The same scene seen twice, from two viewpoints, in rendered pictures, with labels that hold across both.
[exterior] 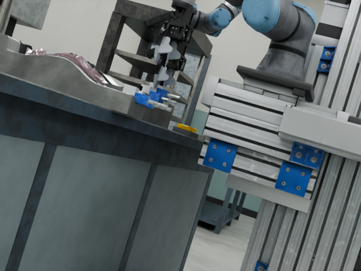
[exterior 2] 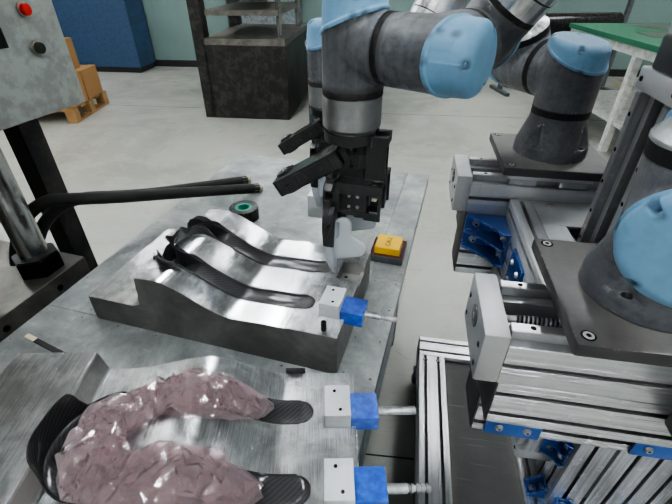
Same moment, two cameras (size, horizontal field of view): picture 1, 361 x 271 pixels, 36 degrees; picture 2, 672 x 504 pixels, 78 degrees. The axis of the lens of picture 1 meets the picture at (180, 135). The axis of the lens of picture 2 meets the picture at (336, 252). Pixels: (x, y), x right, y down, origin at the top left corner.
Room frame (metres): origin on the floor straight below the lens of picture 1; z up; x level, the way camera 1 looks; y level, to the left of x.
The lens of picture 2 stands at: (1.34, 0.20, 1.38)
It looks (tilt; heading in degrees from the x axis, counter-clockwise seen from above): 35 degrees down; 354
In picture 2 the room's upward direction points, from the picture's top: straight up
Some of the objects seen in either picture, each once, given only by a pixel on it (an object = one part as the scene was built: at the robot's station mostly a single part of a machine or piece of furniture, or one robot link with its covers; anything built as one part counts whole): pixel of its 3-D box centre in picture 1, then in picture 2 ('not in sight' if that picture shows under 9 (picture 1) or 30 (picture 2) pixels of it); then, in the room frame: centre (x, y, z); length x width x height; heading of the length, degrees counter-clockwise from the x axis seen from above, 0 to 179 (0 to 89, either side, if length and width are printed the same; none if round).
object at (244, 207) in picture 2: not in sight; (244, 212); (2.36, 0.35, 0.82); 0.08 x 0.08 x 0.04
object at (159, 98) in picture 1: (159, 98); (359, 312); (1.85, 0.11, 0.89); 0.13 x 0.05 x 0.05; 67
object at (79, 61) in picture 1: (67, 62); (164, 431); (1.66, 0.39, 0.90); 0.26 x 0.18 x 0.08; 85
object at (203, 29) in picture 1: (209, 23); not in sight; (2.19, 0.02, 1.25); 0.11 x 0.11 x 0.08; 15
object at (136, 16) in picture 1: (146, 107); (256, 4); (6.72, 0.49, 1.03); 1.54 x 0.94 x 2.06; 167
